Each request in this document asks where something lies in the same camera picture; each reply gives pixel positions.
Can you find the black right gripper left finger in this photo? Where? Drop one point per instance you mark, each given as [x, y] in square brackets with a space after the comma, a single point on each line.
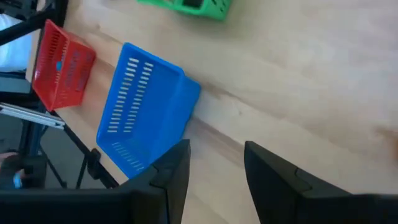
[158, 193]

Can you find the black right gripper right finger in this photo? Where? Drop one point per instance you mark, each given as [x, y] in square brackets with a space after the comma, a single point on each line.
[280, 193]

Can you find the blue plastic basket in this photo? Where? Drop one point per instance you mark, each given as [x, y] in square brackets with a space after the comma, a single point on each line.
[155, 93]

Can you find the red plastic basket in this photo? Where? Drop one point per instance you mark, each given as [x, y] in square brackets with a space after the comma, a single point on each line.
[74, 93]

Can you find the blue rubber band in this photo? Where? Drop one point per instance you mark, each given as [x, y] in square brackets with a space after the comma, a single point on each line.
[59, 65]

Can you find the black table edge clamp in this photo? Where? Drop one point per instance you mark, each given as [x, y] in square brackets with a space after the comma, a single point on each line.
[94, 165]

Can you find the black device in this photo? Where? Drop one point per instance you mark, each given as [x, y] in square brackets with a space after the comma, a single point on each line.
[31, 171]

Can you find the silver metal bar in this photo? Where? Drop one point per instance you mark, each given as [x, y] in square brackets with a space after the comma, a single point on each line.
[31, 115]

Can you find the green plastic basket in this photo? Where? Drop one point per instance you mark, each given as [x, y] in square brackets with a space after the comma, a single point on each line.
[214, 11]

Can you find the white bag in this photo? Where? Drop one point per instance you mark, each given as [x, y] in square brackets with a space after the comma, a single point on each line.
[12, 53]

